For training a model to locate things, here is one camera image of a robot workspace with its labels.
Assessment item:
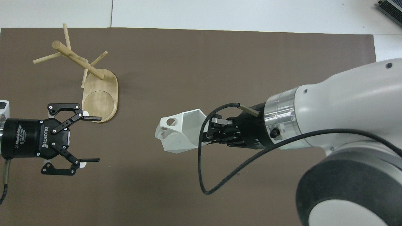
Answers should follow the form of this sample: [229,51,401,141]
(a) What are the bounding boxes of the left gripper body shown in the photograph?
[1,116,70,160]

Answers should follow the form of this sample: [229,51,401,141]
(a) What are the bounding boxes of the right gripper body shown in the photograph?
[225,102,277,150]

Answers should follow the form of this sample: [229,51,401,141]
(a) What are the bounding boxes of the white faceted cup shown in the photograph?
[155,109,210,154]

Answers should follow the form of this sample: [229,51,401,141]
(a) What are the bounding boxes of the wooden cup rack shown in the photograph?
[32,23,119,124]

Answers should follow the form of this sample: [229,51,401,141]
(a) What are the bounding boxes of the grey ribbed device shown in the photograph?
[377,0,402,20]

